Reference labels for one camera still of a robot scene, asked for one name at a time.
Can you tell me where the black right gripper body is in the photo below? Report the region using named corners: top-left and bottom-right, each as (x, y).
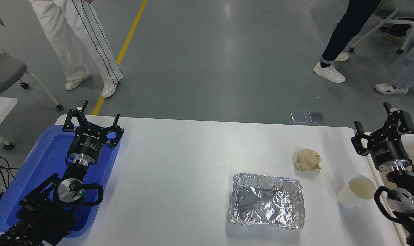
top-left (364, 127), bottom-right (412, 171)

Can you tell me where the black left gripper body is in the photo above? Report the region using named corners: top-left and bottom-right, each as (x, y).
top-left (67, 126), bottom-right (109, 162)

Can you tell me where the white paper cup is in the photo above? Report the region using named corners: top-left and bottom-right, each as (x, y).
top-left (337, 175), bottom-right (377, 209)

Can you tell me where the blue plastic tray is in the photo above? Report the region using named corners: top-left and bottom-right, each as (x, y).
top-left (0, 125), bottom-right (122, 238)

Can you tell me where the crumpled tan paper ball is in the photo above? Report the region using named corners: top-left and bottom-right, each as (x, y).
top-left (295, 149), bottom-right (322, 171)

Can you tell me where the person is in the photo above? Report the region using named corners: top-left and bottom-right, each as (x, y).
top-left (384, 24), bottom-right (414, 45)
top-left (375, 24), bottom-right (414, 95)
top-left (313, 0), bottom-right (381, 83)
top-left (0, 0), bottom-right (124, 98)

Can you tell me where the crumpled foil tray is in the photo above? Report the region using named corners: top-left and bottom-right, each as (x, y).
top-left (228, 173), bottom-right (305, 229)

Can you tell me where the black cable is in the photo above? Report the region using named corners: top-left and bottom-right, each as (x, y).
top-left (0, 155), bottom-right (14, 212)

